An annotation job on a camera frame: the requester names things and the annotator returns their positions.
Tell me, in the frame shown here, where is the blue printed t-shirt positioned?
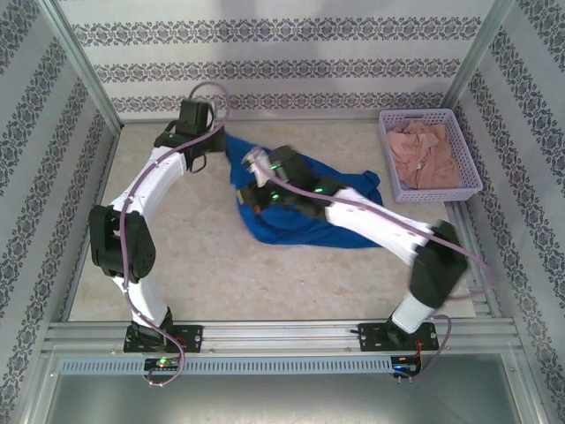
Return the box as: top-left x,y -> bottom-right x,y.
223,130 -> 384,249

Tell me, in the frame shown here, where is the peach crumpled cloth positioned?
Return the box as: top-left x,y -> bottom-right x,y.
386,121 -> 463,190

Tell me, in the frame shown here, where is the lavender plastic basket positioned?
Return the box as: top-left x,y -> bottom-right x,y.
378,108 -> 483,204

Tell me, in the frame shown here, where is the aluminium table edge rail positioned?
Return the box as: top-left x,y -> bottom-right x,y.
119,117 -> 381,125

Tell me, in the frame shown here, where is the aluminium frame post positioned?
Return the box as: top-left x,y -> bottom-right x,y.
41,0 -> 124,132
441,0 -> 517,111

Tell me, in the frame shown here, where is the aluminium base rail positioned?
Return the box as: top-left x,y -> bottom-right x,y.
43,318 -> 517,355

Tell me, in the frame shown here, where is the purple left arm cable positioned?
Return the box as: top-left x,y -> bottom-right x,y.
121,81 -> 234,390

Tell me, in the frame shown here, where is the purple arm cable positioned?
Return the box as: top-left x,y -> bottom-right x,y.
121,81 -> 234,390
264,170 -> 498,383

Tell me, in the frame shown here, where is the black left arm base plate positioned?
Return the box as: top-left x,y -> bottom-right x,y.
123,324 -> 204,353

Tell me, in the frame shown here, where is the grey slotted cable duct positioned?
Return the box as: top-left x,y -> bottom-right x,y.
59,355 -> 420,376

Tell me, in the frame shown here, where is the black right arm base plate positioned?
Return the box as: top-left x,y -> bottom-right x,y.
359,322 -> 441,353

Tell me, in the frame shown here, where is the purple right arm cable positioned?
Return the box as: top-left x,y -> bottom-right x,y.
264,170 -> 498,383

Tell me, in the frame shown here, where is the aluminium side rail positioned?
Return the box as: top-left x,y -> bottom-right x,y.
443,201 -> 520,322

